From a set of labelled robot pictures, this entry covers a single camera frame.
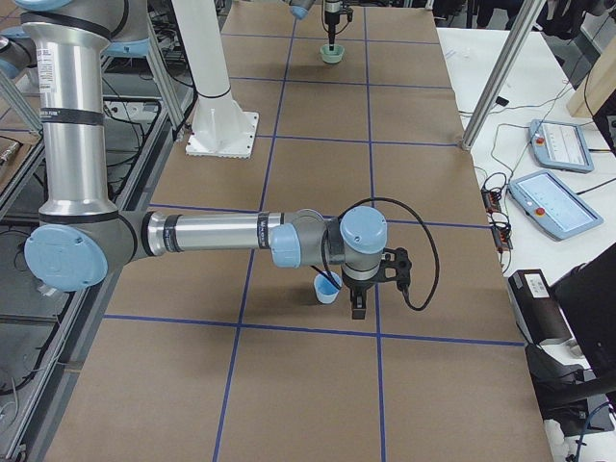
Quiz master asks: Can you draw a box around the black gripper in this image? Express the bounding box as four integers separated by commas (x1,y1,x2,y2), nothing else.
322,0,341,51
344,277,376,321

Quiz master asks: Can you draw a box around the green ceramic bowl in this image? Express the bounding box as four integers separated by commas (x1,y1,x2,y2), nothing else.
320,43,345,64

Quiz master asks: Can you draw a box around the blue plastic cup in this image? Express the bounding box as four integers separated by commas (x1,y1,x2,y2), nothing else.
313,272,343,304

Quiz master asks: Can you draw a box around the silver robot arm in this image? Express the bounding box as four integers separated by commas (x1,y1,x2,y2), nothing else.
20,1,390,320
287,0,344,52

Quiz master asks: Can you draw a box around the black box with label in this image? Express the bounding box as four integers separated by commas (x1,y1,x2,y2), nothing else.
507,269,572,347

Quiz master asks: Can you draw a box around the near blue teach pendant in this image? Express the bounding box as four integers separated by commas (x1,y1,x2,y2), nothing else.
508,169,603,241

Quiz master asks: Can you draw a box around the blue teach pendant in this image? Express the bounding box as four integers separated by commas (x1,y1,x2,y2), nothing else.
528,119,594,173
508,169,603,241

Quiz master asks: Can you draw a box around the black computer monitor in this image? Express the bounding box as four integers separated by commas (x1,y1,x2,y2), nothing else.
548,95,616,386

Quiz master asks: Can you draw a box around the far blue teach pendant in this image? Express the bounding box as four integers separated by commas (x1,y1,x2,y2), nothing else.
528,119,594,173

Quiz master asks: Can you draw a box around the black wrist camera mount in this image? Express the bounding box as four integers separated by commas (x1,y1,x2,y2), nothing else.
375,247,412,292

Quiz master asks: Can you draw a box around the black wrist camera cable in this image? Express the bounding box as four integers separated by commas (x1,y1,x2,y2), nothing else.
321,196,441,310

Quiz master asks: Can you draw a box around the white column pedestal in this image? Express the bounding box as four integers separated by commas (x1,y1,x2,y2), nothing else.
172,0,259,159

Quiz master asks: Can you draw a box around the aluminium frame post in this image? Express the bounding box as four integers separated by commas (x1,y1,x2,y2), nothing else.
460,0,547,151

